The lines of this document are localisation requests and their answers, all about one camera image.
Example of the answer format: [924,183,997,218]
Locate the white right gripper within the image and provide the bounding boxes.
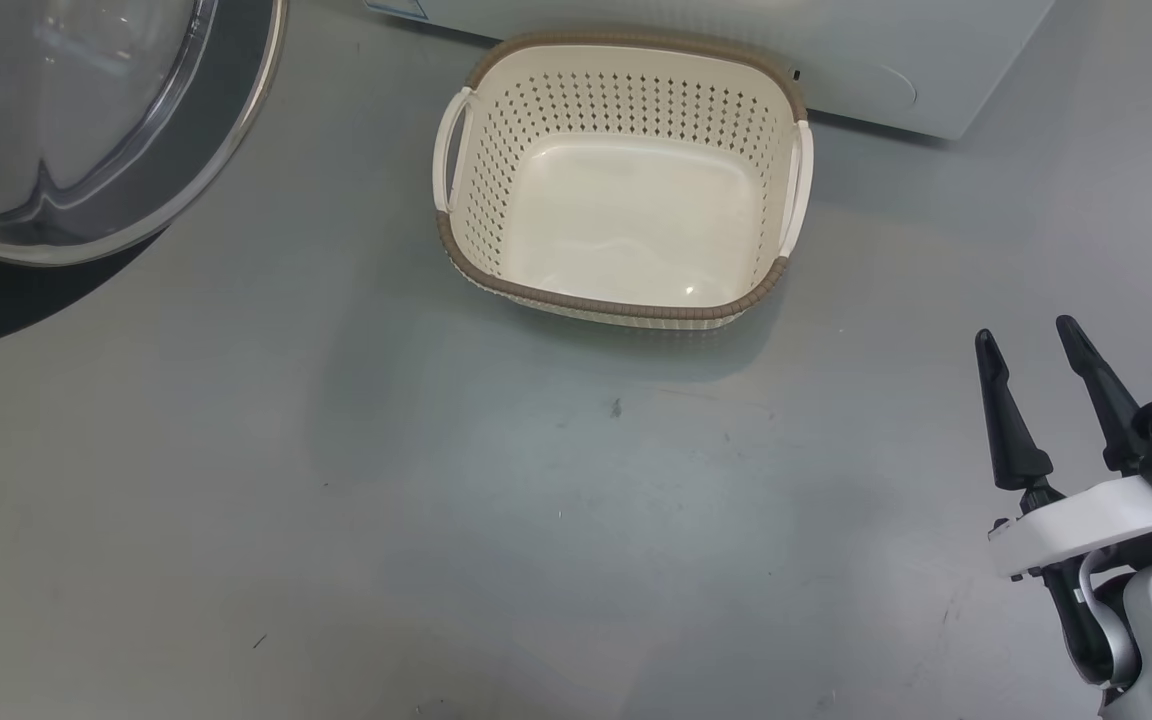
[974,315,1152,581]

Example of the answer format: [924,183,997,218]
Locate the cream perforated laundry basket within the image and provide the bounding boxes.
[433,30,815,332]

